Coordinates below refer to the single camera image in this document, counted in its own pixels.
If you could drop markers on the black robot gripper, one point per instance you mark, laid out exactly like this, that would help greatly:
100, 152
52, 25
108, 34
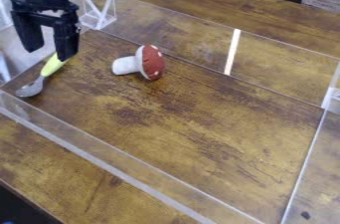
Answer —
65, 26

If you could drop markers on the green handled metal spoon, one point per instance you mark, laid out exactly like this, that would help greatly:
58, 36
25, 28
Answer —
33, 88

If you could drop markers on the red and white toy mushroom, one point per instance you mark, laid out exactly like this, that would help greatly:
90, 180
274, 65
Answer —
148, 62

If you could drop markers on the clear acrylic triangle bracket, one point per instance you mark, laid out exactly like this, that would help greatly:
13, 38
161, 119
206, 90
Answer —
96, 18

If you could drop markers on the clear acrylic enclosure wall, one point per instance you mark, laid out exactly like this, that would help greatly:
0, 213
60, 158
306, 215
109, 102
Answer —
205, 146

